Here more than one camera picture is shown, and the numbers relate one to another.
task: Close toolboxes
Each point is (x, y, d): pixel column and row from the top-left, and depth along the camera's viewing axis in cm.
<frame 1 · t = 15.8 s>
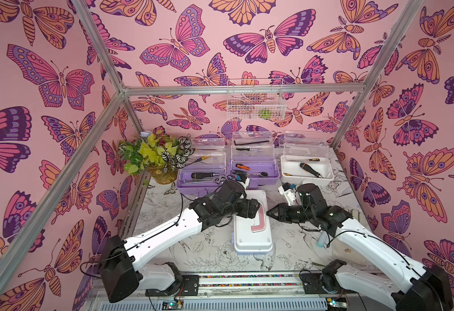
left hand: (254, 203, 74), fingers open
right hand: (269, 212, 76), fingers open
blue white toolbox: (253, 234, 76), point 13 cm above the table
left purple toolbox: (206, 170, 111), point 2 cm above the table
middle purple toolbox: (252, 153, 119), on the table
white clear-lid toolbox: (306, 158, 106), point 9 cm above the table
potted green plant: (157, 152, 89), point 24 cm above the table
black orange screwdriver in white box: (309, 169, 109), point 3 cm above the table

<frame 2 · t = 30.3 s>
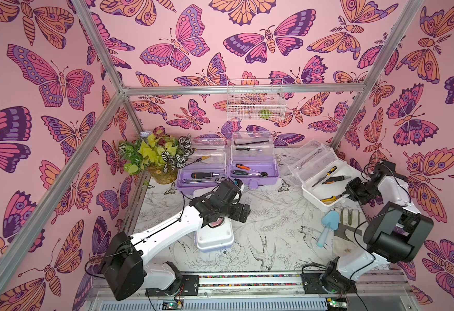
left hand: (244, 207, 79), fingers open
right hand: (347, 191, 87), fingers closed
blue white toolbox: (217, 235, 76), point 12 cm above the table
white clear-lid toolbox: (321, 172, 96), point 12 cm above the table
black orange screwdriver in white box: (336, 179, 96), point 10 cm above the table
black yellow screwdriver: (328, 173, 92), point 15 cm above the table
yellow handled pliers: (332, 198, 91), point 8 cm above the table
the other named things where they were.

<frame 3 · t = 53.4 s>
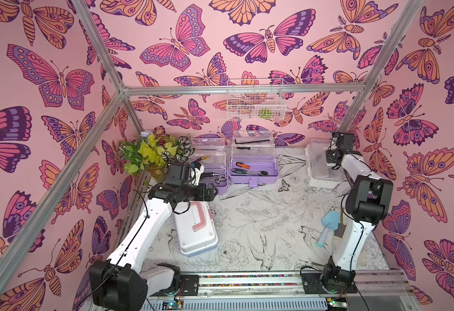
left hand: (210, 189, 79), fingers open
right hand: (341, 154, 100), fingers open
blue white toolbox: (196, 231, 78), point 12 cm above the table
white clear-lid toolbox: (320, 175, 100), point 8 cm above the table
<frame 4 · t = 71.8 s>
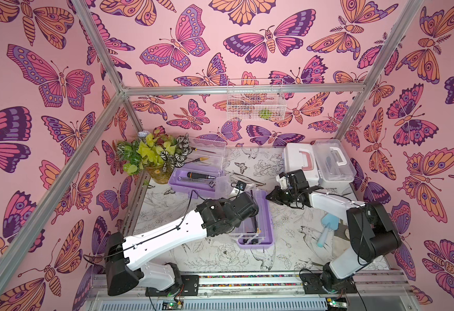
left hand: (235, 207, 74), fingers open
right hand: (267, 195, 91), fingers closed
blue white toolbox: (301, 156, 102), point 13 cm above the table
middle purple toolbox: (257, 231, 76), point 14 cm above the table
black orange ringed screwdriver: (192, 175, 106), point 4 cm above the table
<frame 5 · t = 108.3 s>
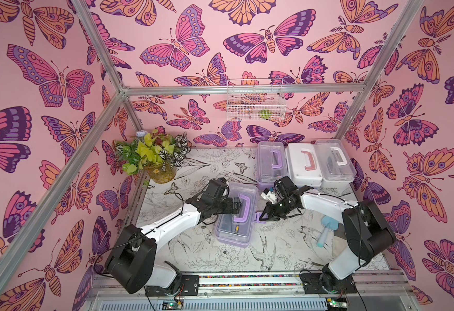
left hand: (234, 203, 86), fingers open
right hand: (261, 217, 86), fingers closed
left purple toolbox: (238, 230, 81), point 9 cm above the table
middle purple toolbox: (271, 163, 103), point 10 cm above the table
